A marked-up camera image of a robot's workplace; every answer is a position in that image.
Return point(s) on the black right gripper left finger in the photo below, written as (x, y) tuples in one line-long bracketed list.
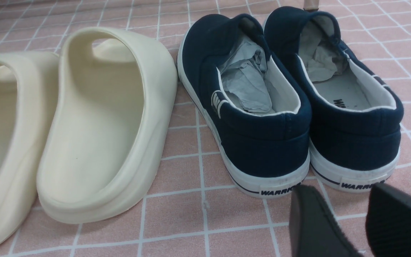
[(314, 232)]

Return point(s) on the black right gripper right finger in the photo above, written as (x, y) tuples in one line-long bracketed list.
[(388, 222)]

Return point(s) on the right navy slip-on shoe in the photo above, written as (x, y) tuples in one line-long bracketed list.
[(355, 132)]

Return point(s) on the navy slip-on shoe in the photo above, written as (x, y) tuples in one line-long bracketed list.
[(355, 132), (257, 112)]

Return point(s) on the left navy slip-on shoe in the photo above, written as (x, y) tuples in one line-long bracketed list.
[(257, 112)]

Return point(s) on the pink grid tablecloth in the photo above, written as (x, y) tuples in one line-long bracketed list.
[(193, 208)]

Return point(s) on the right cream foam slipper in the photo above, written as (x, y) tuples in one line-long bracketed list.
[(116, 94)]

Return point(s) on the cream foam slipper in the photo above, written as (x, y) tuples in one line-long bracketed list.
[(116, 94), (28, 98)]

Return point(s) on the left cream foam slipper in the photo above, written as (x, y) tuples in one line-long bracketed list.
[(28, 98)]

